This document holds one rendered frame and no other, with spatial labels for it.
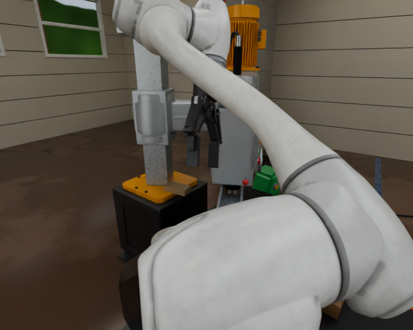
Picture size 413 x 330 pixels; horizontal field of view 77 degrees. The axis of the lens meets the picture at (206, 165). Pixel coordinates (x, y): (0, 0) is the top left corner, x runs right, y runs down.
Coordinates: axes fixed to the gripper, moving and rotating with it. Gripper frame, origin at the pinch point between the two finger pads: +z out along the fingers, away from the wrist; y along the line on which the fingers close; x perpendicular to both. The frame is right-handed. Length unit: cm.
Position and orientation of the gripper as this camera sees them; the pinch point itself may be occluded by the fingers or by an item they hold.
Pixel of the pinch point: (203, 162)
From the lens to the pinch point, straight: 66.4
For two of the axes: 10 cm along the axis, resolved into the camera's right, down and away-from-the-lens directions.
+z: -0.5, 10.0, -0.2
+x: -9.3, -0.4, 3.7
